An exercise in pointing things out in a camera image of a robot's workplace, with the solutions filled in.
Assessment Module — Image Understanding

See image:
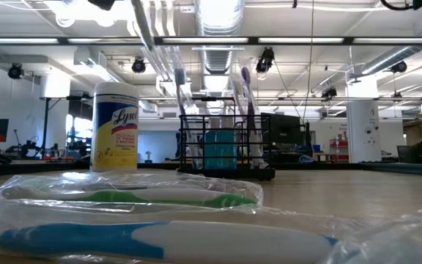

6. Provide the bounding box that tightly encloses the blue tube white cap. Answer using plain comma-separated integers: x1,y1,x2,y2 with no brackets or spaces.
204,117,222,170

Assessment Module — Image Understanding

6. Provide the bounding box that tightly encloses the teal cup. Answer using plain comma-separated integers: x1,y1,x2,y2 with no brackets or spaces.
216,117,239,170

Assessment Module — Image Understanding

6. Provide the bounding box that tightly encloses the black ceiling spotlight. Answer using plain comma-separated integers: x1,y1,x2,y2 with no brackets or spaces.
131,56,147,74
7,62,25,80
255,46,275,74
390,60,408,74
320,87,338,102

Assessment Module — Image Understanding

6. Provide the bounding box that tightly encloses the black overhead light bar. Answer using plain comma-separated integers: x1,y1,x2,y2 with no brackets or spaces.
0,35,422,46

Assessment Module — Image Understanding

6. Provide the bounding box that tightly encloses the Lysol wipes canister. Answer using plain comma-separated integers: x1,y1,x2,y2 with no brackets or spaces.
89,81,141,173

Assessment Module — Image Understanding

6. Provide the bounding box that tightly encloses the white round pillar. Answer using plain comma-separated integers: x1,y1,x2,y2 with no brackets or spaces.
346,76,382,164

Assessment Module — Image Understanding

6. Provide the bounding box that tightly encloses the red shelf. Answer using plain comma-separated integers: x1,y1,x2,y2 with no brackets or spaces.
328,137,348,163

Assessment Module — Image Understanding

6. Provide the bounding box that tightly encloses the black background cabinet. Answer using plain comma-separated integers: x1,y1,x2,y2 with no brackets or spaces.
269,113,311,164

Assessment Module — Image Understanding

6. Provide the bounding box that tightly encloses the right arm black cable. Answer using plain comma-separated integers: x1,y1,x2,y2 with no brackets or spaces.
379,0,415,11

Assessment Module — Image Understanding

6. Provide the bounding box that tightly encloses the silver ventilation duct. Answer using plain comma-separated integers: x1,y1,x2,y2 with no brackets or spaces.
194,0,247,74
359,21,422,76

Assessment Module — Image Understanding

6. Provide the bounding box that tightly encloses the thin hanging cable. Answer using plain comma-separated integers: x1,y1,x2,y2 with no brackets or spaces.
302,0,315,124

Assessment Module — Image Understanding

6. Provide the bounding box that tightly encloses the black metal rig frame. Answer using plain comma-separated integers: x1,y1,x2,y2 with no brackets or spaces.
0,160,422,177

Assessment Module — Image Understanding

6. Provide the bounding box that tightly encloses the black wire caddy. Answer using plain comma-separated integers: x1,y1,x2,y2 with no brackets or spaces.
177,114,276,181

